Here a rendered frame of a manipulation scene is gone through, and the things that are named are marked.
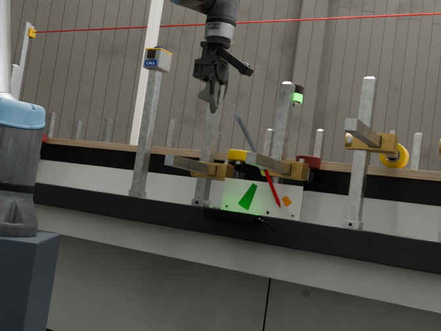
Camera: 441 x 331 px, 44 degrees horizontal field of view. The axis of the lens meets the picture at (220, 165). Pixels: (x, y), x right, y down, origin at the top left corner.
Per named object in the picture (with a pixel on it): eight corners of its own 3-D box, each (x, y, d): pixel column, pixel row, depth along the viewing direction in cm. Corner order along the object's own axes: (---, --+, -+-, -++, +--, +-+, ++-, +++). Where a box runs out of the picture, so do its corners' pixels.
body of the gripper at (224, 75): (204, 85, 167) (209, 46, 167) (229, 85, 162) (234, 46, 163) (191, 78, 160) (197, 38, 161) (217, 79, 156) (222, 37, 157)
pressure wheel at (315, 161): (312, 190, 171) (316, 154, 172) (288, 188, 175) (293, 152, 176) (320, 193, 178) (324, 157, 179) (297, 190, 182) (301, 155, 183)
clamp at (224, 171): (224, 179, 171) (226, 163, 171) (188, 175, 177) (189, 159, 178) (233, 181, 176) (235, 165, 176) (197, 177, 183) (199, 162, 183)
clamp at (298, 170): (300, 179, 159) (302, 161, 159) (258, 175, 166) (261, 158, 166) (307, 181, 164) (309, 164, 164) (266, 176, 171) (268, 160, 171)
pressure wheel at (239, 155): (251, 184, 186) (255, 151, 187) (229, 180, 184) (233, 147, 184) (242, 184, 194) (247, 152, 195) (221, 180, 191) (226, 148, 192)
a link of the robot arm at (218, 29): (241, 31, 164) (226, 20, 155) (238, 47, 163) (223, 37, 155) (214, 32, 168) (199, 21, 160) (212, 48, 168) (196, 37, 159)
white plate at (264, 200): (298, 220, 158) (302, 186, 158) (220, 209, 170) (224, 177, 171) (298, 220, 158) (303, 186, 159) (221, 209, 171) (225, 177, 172)
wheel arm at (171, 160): (172, 169, 152) (174, 153, 152) (163, 167, 154) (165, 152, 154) (243, 184, 190) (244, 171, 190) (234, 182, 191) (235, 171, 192)
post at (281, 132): (270, 240, 162) (291, 81, 165) (260, 238, 164) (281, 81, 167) (275, 240, 165) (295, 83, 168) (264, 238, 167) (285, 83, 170)
